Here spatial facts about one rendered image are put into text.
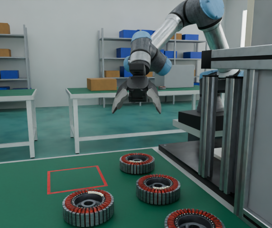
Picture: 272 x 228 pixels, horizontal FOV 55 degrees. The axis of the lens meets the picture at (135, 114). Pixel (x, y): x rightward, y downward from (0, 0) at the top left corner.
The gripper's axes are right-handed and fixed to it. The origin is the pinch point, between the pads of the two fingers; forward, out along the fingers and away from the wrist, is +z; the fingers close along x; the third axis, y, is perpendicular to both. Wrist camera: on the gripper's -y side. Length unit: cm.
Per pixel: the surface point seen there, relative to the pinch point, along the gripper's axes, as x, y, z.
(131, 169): 1.1, 7.3, 15.6
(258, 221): -27.2, -11.6, 32.1
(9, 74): 346, 379, -330
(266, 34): -32.4, -23.4, -7.6
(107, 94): 60, 191, -141
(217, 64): -21.1, -20.8, -0.9
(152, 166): -5.1, 9.9, 13.7
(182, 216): -12.4, -13.2, 32.0
